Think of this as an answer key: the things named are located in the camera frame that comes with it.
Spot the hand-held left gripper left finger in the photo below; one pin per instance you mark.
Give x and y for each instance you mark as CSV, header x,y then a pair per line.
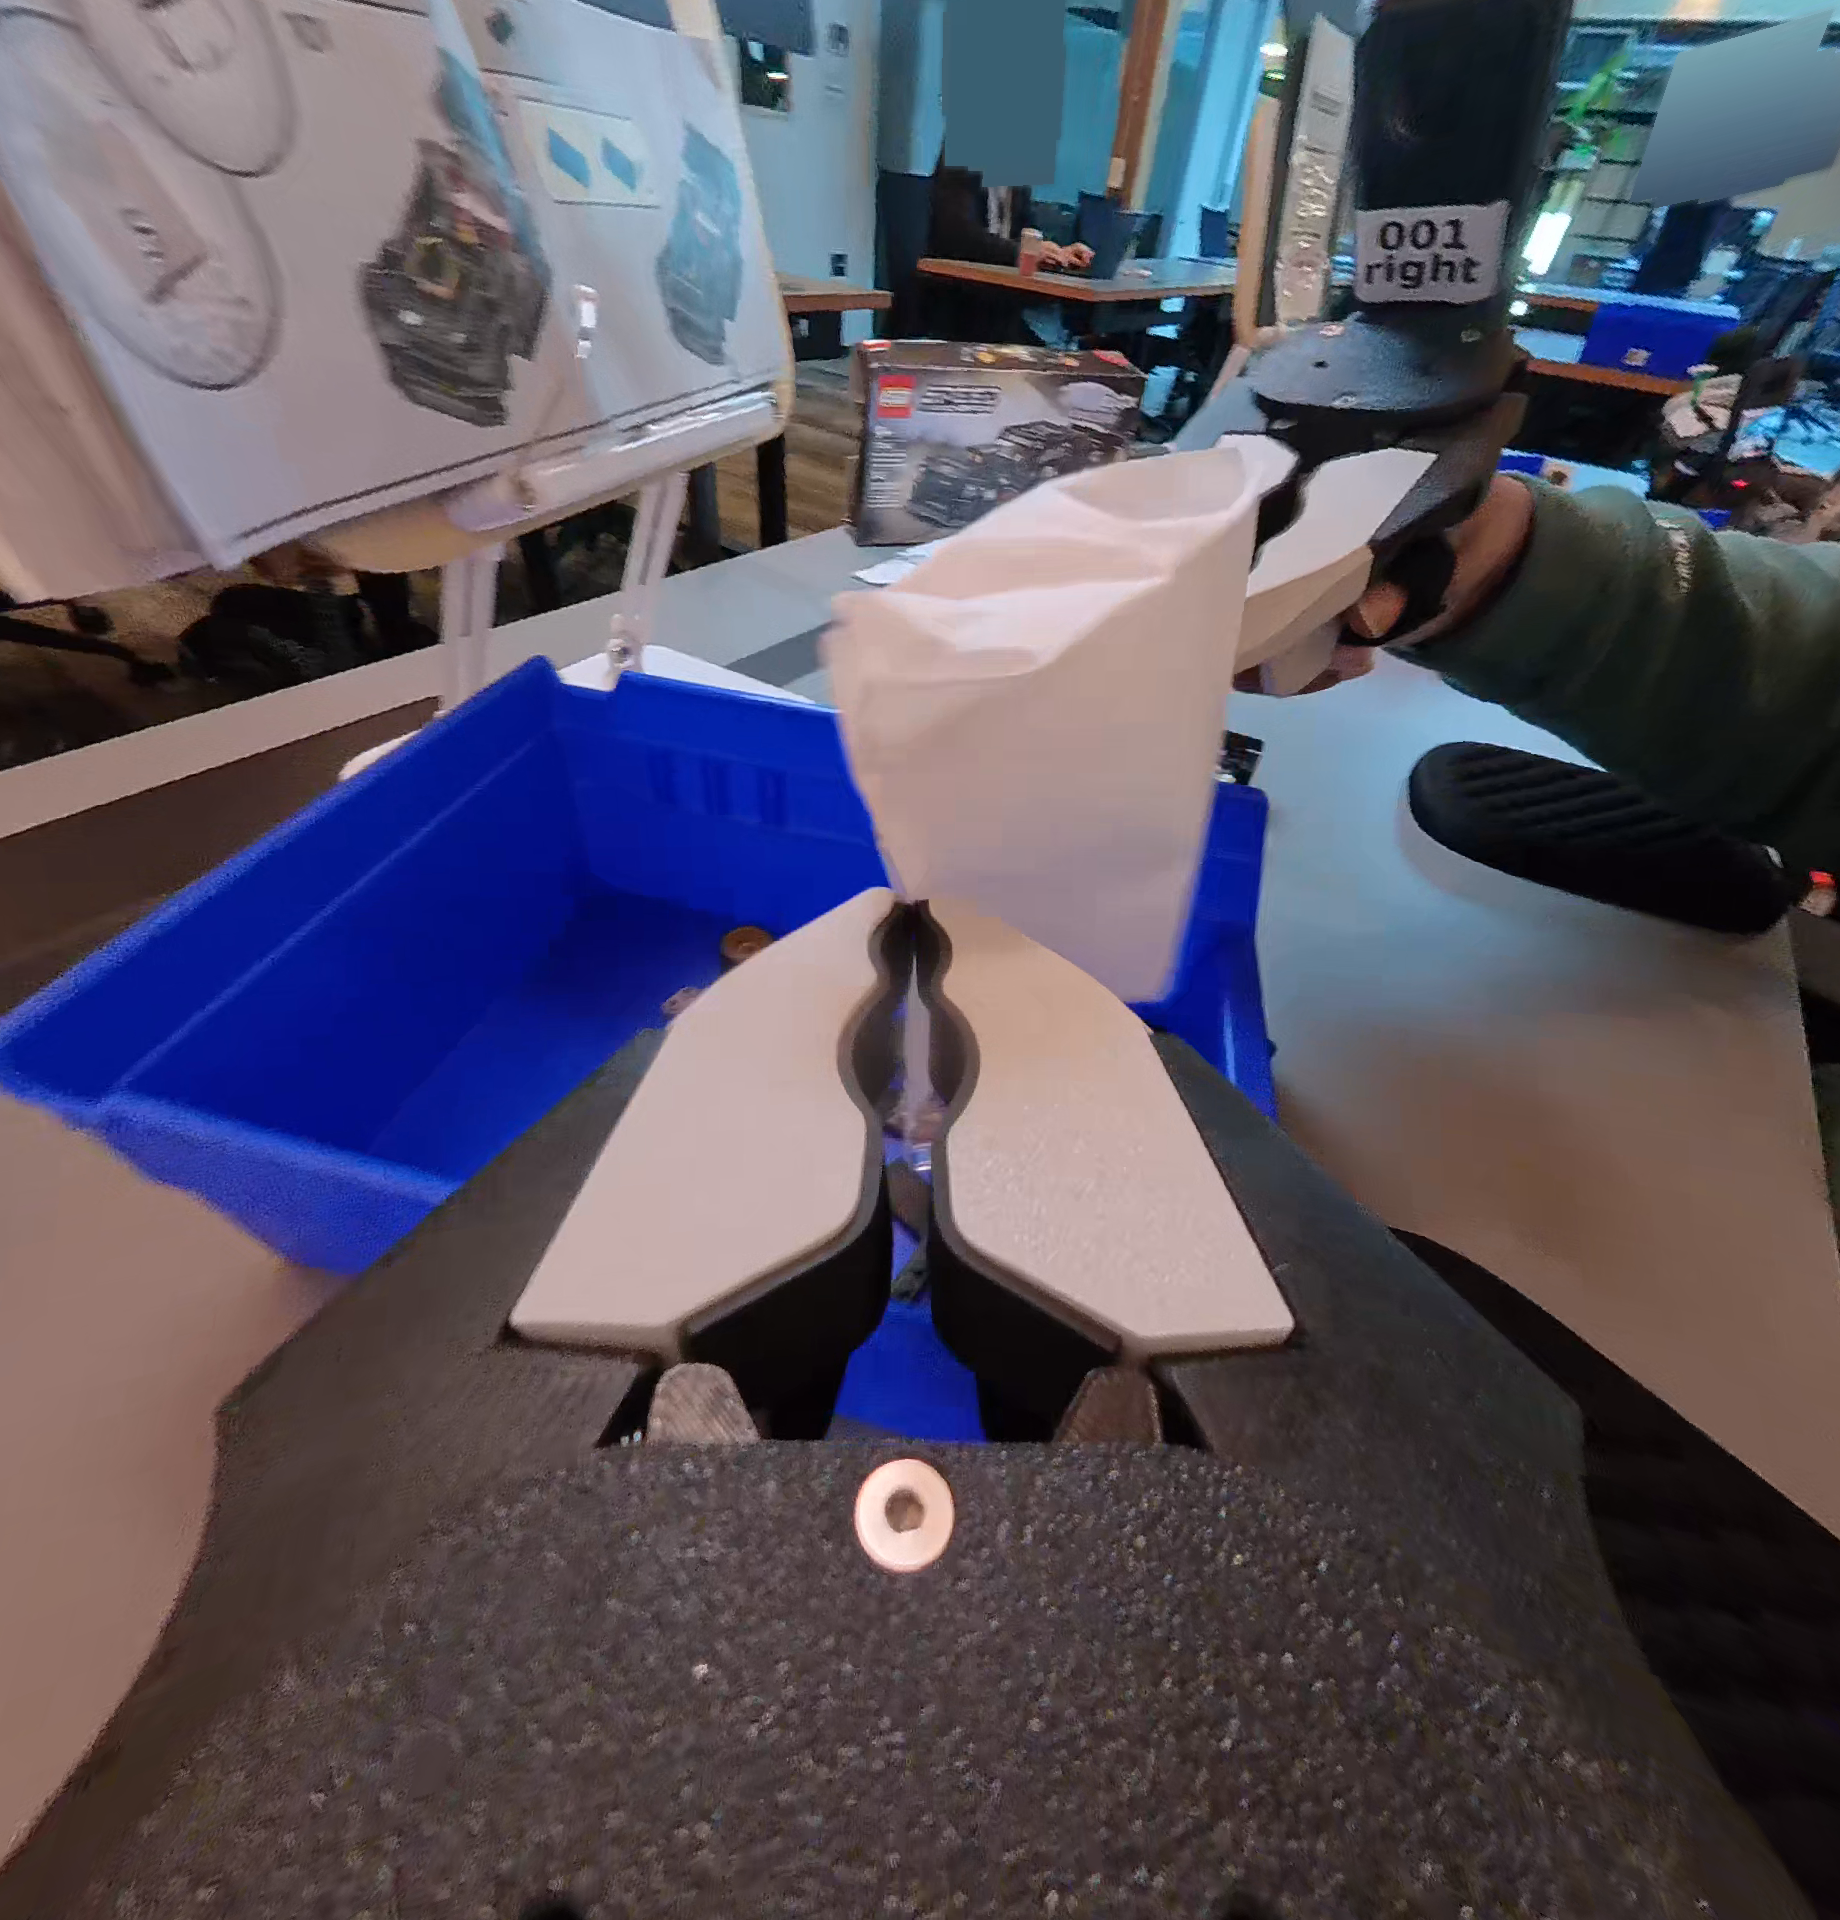
x,y
711,1155

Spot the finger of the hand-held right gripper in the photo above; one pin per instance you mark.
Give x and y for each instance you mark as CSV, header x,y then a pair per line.
x,y
1327,571

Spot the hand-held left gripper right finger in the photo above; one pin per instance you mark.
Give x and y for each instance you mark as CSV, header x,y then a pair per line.
x,y
1117,1186

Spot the printed white paper bag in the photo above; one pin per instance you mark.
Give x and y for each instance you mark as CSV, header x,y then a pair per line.
x,y
1041,690

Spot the blue plastic bin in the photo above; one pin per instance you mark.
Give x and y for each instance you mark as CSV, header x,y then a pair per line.
x,y
352,961

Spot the lego instruction booklet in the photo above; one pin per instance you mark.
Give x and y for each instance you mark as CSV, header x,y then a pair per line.
x,y
352,240

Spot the lego set box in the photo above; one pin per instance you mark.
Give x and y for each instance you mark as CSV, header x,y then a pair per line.
x,y
996,436

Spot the white stand rod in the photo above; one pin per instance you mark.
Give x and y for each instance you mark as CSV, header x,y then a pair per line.
x,y
466,616
655,571

